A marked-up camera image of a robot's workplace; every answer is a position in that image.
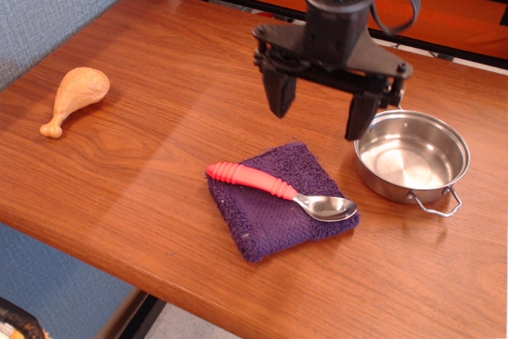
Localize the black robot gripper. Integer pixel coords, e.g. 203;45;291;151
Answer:
253;0;412;141

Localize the small stainless steel pot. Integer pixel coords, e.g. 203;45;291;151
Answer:
354;109;471;218

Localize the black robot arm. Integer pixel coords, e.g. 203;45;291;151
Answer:
253;0;421;141

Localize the purple folded cloth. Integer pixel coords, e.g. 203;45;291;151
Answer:
206;142;360;263

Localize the plastic toy chicken drumstick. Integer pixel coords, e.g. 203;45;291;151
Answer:
40;67;110;138

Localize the red handled metal spoon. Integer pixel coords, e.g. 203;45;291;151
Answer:
206;162;358;222

